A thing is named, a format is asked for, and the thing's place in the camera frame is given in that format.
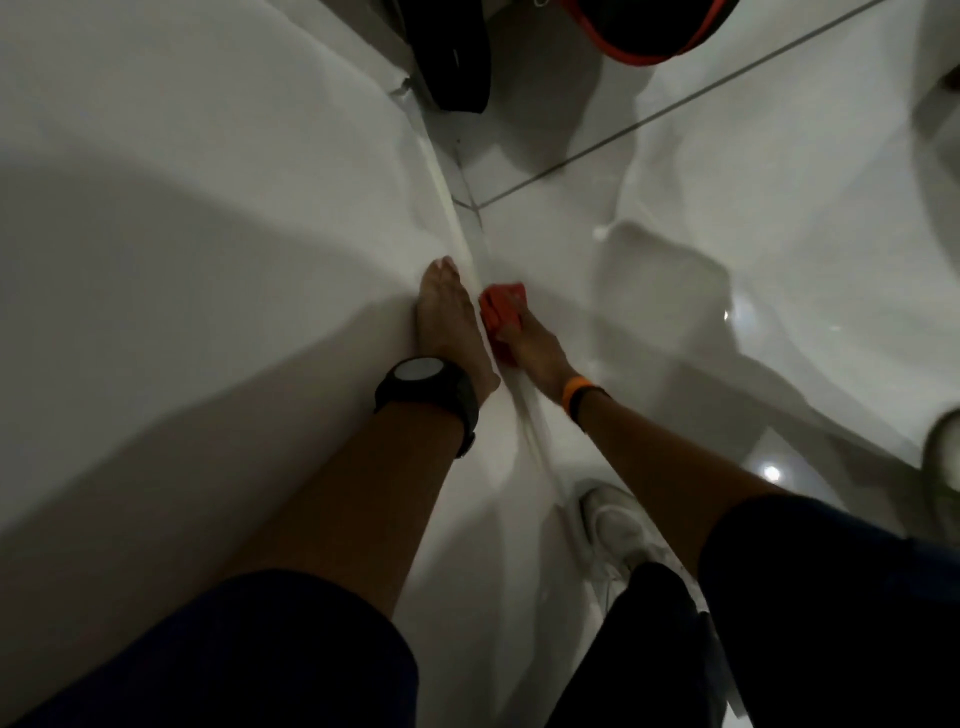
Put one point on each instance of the person's right hand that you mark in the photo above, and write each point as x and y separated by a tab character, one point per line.
536	352

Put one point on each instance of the person's left hand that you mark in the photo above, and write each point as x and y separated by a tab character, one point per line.
450	330

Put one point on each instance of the person's left fingers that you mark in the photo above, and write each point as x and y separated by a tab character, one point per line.
441	281

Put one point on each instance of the person's right fingers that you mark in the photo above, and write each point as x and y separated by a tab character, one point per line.
516	315

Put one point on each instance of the orange cleaning cloth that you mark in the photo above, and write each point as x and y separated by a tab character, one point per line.
495	311

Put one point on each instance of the person's left forearm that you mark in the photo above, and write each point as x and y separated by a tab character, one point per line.
360	502

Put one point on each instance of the person's right forearm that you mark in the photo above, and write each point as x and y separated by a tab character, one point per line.
667	472

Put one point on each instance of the orange wristband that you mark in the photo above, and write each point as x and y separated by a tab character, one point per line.
574	394

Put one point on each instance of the black wristwatch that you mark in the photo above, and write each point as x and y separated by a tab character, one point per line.
431	384

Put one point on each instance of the black object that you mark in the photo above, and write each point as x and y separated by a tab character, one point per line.
450	52

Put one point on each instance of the person's white shoe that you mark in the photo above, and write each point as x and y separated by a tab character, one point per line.
619	525

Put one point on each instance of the black and orange bag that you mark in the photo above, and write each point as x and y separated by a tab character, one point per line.
645	26

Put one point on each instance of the person's black trouser leg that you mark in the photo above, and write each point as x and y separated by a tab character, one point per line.
637	660

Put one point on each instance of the person's dark blue shirt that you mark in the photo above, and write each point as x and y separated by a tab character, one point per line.
225	660

